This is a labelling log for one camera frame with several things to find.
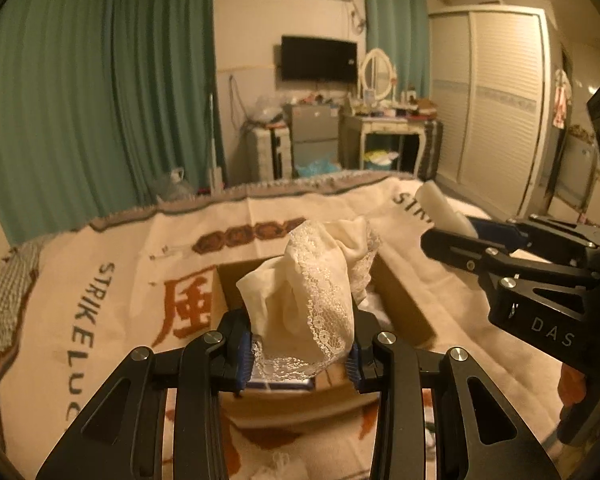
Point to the black wall television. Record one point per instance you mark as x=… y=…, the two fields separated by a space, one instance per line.
x=318 y=59

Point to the white vanity table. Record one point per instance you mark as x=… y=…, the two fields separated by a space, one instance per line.
x=355 y=130

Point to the narrow teal curtain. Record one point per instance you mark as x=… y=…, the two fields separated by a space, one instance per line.
x=401 y=29

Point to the cream woven blanket with lettering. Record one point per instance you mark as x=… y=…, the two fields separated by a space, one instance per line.
x=144 y=278

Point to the white oval vanity mirror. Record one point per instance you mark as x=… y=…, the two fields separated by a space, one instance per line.
x=377 y=77

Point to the large teal curtain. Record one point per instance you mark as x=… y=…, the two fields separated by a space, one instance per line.
x=99 y=99

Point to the white sliding wardrobe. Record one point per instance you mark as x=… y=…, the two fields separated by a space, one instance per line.
x=491 y=76

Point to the clear water jug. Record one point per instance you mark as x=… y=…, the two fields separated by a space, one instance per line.
x=172 y=185

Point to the white drawer unit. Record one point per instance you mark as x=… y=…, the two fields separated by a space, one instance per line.
x=269 y=152

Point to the checkered bed sheet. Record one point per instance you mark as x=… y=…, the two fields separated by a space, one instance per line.
x=18 y=273

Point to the brown cardboard box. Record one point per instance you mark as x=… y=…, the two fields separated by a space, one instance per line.
x=332 y=394

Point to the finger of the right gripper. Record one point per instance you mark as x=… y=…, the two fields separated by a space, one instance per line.
x=462 y=252
x=504 y=236

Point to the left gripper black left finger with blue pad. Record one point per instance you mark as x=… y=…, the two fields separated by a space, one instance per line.
x=119 y=432

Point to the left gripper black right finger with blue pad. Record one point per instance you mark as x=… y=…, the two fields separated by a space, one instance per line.
x=479 y=435

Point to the cream lace cloth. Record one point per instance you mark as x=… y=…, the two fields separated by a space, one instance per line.
x=300 y=304

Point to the small silver fridge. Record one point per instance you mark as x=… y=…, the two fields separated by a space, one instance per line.
x=314 y=133

